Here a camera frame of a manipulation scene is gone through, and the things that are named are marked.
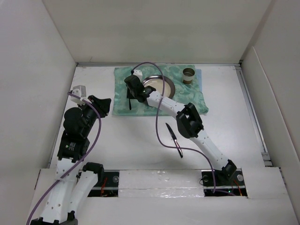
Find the metal cup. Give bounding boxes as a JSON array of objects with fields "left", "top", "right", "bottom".
[{"left": 183, "top": 67, "right": 195, "bottom": 84}]

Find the silver table knife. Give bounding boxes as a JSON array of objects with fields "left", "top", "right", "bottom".
[{"left": 166, "top": 123, "right": 183, "bottom": 158}]

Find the metal plate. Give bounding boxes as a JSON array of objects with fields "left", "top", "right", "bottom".
[{"left": 142, "top": 75, "right": 176, "bottom": 98}]

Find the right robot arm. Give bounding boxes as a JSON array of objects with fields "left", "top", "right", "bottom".
[{"left": 124, "top": 75, "right": 237, "bottom": 186}]

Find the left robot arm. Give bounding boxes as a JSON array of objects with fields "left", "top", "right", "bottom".
[{"left": 26, "top": 92, "right": 111, "bottom": 225}]

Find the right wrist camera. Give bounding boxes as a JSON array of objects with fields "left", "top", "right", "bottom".
[{"left": 131, "top": 69, "right": 143, "bottom": 81}]

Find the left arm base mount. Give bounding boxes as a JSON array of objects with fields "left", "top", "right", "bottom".
[{"left": 88, "top": 170, "right": 120, "bottom": 197}]

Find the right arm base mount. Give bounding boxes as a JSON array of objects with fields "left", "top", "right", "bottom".
[{"left": 199, "top": 169, "right": 248, "bottom": 197}]

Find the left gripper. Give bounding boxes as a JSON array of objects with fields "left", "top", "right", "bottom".
[{"left": 78, "top": 95, "right": 111, "bottom": 136}]

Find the green patterned cloth placemat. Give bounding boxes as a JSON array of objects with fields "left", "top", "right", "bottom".
[{"left": 112, "top": 64, "right": 209, "bottom": 116}]

